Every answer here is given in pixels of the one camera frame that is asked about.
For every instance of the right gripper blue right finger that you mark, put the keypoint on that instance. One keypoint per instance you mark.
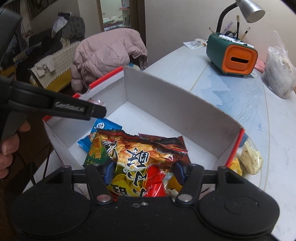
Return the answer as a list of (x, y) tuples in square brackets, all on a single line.
[(190, 178)]

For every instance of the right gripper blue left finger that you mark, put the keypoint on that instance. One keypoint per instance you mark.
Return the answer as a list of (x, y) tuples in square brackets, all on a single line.
[(98, 177)]

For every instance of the green cracker packet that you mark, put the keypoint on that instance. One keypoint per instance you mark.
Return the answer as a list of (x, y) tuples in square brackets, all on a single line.
[(97, 153)]

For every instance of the large red chips bag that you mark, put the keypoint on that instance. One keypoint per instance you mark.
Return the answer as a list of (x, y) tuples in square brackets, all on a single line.
[(140, 169)]

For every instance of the yellow triangular snack packet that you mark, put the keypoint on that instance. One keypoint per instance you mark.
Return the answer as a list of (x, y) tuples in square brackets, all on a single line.
[(235, 166)]

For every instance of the cream triangular snack packet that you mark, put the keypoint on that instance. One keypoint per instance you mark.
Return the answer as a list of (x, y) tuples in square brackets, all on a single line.
[(251, 159)]

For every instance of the dark red foil packet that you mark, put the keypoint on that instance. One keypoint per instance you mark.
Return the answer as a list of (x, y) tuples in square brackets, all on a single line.
[(173, 148)]

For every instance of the person's left hand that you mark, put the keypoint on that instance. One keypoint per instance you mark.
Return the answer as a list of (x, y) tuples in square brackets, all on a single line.
[(9, 146)]

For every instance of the red and white cardboard box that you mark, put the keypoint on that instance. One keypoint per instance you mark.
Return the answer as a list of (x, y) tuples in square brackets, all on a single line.
[(142, 103)]

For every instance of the pink puffer jacket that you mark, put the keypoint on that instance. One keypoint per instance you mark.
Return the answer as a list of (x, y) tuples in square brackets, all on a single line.
[(104, 52)]

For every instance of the green orange tissue box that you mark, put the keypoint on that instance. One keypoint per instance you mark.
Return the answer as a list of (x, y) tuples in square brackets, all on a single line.
[(231, 56)]

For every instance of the clear plastic bag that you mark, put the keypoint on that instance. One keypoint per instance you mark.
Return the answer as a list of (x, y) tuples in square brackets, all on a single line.
[(279, 72)]

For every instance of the silver desk lamp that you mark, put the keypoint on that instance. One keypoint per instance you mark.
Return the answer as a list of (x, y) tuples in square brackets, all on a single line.
[(251, 11)]

